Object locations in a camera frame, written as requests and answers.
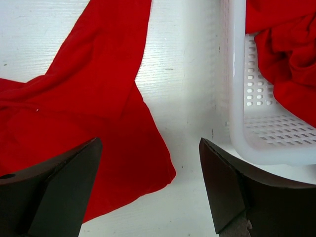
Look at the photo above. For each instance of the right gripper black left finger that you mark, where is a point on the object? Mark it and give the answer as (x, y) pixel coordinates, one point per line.
(49, 199)

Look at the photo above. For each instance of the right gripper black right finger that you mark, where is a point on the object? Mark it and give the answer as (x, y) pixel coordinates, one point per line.
(246, 201)

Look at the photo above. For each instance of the red t shirt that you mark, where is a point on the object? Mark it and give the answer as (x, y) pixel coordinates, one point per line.
(89, 91)

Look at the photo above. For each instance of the red t shirts in basket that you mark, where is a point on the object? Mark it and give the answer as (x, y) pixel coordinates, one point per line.
(285, 37)

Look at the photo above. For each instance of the white plastic basket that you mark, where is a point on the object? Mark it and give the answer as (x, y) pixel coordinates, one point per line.
(261, 131)

